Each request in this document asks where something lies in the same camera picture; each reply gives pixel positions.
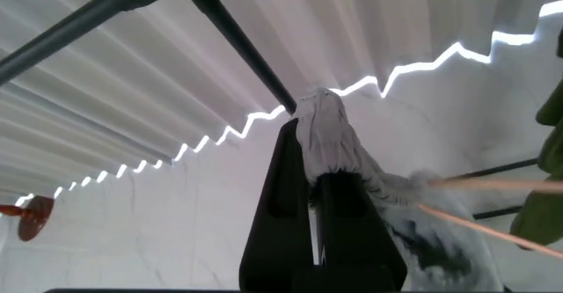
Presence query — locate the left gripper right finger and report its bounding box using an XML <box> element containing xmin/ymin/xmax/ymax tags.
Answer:
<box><xmin>314</xmin><ymin>172</ymin><xmax>408</xmax><ymax>290</ymax></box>

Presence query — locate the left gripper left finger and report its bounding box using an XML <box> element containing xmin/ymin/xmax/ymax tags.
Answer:
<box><xmin>239</xmin><ymin>117</ymin><xmax>314</xmax><ymax>290</ymax></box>

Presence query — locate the pale grey garment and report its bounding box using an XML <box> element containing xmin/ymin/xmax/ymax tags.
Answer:
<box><xmin>293</xmin><ymin>87</ymin><xmax>505</xmax><ymax>292</ymax></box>

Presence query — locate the pink clothes hanger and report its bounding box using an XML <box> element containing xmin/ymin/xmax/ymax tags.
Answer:
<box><xmin>417</xmin><ymin>176</ymin><xmax>563</xmax><ymax>261</ymax></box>

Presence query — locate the green printed shirt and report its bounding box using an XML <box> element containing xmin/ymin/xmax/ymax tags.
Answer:
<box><xmin>509</xmin><ymin>26</ymin><xmax>563</xmax><ymax>250</ymax></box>

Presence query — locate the red round disc fixture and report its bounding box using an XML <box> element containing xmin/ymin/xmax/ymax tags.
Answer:
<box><xmin>0</xmin><ymin>194</ymin><xmax>56</xmax><ymax>243</ymax></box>

